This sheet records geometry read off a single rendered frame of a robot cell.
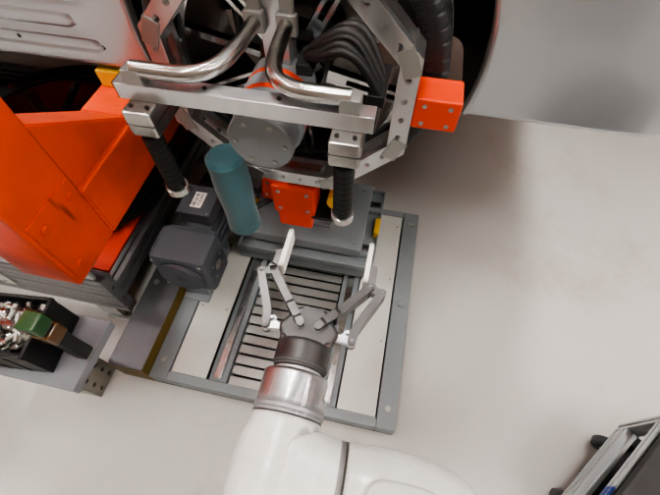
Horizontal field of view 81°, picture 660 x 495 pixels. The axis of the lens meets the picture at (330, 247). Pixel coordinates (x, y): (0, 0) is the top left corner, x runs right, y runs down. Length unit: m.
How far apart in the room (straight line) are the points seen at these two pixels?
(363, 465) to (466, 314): 1.12
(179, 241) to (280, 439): 0.84
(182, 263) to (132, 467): 0.66
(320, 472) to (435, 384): 0.99
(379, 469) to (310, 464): 0.08
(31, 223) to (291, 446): 0.69
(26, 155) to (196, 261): 0.47
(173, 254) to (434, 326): 0.93
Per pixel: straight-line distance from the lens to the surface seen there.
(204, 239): 1.20
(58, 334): 0.99
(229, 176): 0.90
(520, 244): 1.80
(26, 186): 0.95
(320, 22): 0.88
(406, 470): 0.50
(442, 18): 0.83
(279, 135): 0.73
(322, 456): 0.49
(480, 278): 1.64
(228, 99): 0.65
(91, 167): 1.09
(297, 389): 0.50
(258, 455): 0.49
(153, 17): 0.89
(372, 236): 1.47
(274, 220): 1.42
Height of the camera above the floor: 1.36
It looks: 58 degrees down
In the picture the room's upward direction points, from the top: straight up
